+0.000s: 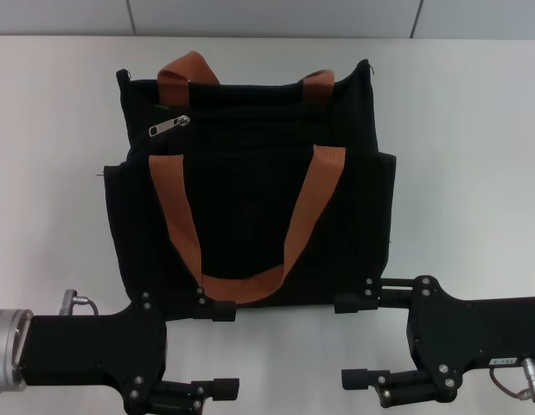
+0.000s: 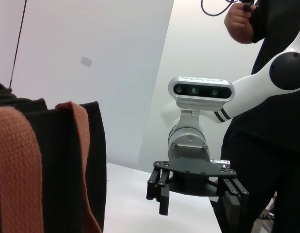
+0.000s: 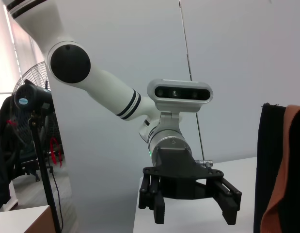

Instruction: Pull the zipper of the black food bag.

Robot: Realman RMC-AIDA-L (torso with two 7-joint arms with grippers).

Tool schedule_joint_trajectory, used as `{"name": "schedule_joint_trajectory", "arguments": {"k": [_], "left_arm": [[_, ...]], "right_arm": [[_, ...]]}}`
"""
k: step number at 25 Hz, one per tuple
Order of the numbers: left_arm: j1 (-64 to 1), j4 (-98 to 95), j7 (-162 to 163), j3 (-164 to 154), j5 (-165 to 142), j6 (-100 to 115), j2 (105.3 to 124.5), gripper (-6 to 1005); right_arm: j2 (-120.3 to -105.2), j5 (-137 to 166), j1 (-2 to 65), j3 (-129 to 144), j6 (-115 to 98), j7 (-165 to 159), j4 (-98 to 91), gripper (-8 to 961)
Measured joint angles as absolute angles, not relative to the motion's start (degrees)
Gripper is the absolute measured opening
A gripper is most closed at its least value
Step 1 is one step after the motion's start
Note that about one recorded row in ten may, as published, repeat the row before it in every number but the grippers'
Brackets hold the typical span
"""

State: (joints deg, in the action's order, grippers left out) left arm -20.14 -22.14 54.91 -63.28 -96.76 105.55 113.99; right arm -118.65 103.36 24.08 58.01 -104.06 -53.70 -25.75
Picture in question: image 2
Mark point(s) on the person in black clothes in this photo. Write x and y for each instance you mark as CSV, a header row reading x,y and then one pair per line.
x,y
273,157

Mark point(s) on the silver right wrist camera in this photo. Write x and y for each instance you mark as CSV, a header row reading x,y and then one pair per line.
x,y
200,80

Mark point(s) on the person's hand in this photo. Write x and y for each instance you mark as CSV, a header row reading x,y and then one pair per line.
x,y
239,17

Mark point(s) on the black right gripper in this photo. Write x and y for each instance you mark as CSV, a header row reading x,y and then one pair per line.
x,y
188,179

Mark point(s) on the small black handheld device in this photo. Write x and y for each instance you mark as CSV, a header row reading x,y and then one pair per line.
x,y
247,6

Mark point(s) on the grey tape patch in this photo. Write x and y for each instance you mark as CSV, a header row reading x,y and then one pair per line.
x,y
86,61

